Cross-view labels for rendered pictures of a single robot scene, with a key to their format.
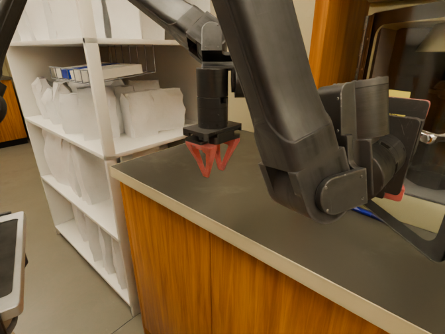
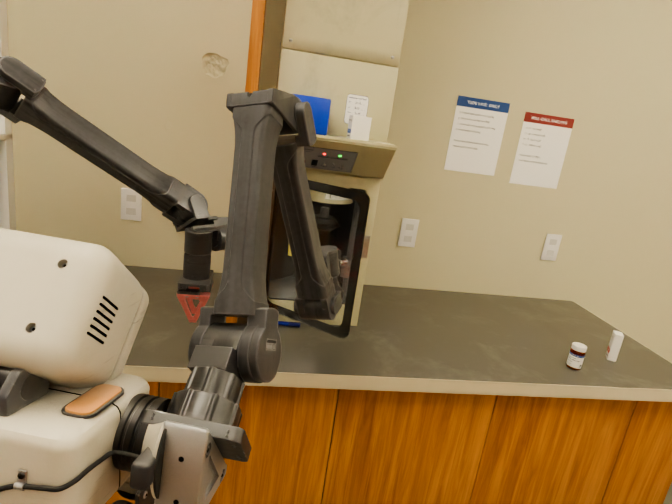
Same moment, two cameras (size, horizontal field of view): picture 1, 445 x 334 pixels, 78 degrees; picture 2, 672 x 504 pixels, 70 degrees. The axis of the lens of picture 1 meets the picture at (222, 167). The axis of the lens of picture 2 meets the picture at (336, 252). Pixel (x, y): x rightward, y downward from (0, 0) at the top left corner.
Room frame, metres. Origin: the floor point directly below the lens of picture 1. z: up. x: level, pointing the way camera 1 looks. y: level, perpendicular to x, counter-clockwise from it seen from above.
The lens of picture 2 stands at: (-0.31, 0.62, 1.56)
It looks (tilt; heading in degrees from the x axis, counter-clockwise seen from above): 16 degrees down; 307
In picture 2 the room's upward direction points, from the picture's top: 8 degrees clockwise
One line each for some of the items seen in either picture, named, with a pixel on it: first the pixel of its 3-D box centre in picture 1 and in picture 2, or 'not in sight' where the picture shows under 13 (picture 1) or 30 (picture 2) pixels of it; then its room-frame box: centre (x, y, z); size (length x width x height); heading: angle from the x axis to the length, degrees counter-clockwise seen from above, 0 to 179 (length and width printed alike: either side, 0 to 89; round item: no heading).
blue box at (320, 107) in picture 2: not in sight; (307, 114); (0.57, -0.33, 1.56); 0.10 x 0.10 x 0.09; 48
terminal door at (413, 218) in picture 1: (401, 125); (309, 255); (0.50, -0.33, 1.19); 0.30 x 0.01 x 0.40; 9
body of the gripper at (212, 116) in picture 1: (212, 115); (196, 268); (0.52, 0.02, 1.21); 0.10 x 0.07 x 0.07; 138
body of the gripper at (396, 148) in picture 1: (377, 157); not in sight; (0.33, -0.20, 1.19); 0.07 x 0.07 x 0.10; 48
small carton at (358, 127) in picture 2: not in sight; (358, 127); (0.48, -0.44, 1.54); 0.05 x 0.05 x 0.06; 49
